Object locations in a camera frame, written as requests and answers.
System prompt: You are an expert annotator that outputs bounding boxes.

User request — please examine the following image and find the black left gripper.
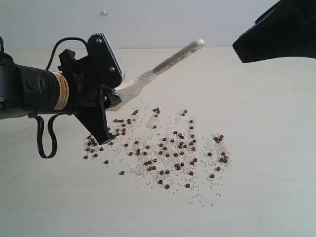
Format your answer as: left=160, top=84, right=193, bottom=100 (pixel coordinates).
left=58, top=49, right=116, bottom=145

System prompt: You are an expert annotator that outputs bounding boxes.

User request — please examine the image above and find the white paint brush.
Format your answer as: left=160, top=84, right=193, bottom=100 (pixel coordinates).
left=106, top=39, right=205, bottom=111

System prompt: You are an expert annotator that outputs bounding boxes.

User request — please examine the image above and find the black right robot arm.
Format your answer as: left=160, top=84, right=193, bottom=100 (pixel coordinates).
left=233, top=0, right=316, bottom=63

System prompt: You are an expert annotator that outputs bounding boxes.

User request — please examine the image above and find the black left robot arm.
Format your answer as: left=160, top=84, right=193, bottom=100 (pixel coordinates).
left=0, top=33, right=123, bottom=144

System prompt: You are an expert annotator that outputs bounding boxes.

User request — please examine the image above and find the scattered brown pellets and rice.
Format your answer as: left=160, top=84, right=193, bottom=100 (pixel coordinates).
left=82, top=106, right=232, bottom=207

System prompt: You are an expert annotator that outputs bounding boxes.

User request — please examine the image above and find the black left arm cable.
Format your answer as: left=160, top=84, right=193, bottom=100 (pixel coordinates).
left=36, top=37, right=89, bottom=159

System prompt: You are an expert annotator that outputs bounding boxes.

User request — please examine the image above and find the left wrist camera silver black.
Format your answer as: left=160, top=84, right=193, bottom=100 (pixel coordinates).
left=86, top=33, right=125, bottom=89

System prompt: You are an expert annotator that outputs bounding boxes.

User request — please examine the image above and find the white wall plug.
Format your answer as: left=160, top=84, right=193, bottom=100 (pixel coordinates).
left=100, top=10, right=110, bottom=16

